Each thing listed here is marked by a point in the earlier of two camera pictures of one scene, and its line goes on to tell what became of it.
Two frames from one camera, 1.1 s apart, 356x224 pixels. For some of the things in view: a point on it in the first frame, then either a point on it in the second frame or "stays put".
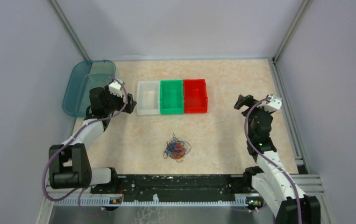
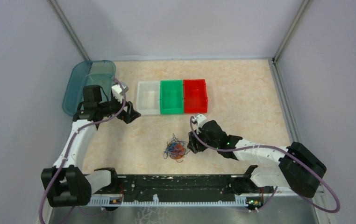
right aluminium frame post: (304, 6) stays put
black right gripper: (247, 101) to (193, 144)
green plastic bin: (171, 97) stays put
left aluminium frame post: (68, 29) stays put
